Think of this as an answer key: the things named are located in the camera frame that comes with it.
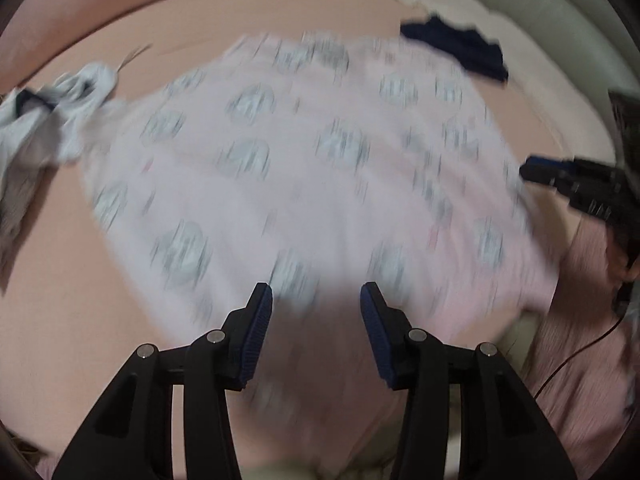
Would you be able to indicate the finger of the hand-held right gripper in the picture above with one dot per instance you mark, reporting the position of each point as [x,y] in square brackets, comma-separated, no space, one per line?
[545,170]
[592,200]

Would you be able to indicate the grey sofa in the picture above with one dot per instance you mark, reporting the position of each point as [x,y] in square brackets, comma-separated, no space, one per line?
[575,20]

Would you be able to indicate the pink printed garment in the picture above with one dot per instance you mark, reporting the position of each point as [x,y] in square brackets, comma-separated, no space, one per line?
[325,170]

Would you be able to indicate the white garment with navy collar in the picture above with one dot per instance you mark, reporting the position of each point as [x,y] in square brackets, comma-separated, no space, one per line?
[30,135]

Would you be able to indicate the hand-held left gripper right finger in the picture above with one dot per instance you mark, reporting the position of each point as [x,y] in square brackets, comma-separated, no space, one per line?
[372,330]

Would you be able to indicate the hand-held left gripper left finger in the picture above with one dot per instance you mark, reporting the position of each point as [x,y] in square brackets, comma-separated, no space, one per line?
[260,320]

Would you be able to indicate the pink bolster pillow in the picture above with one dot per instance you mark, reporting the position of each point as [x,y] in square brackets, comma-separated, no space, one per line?
[60,10]

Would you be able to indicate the person's right hand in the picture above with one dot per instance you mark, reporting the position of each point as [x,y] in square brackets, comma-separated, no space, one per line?
[622,260]

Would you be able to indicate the pink bed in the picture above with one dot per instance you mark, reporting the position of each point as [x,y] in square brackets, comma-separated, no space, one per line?
[75,335]

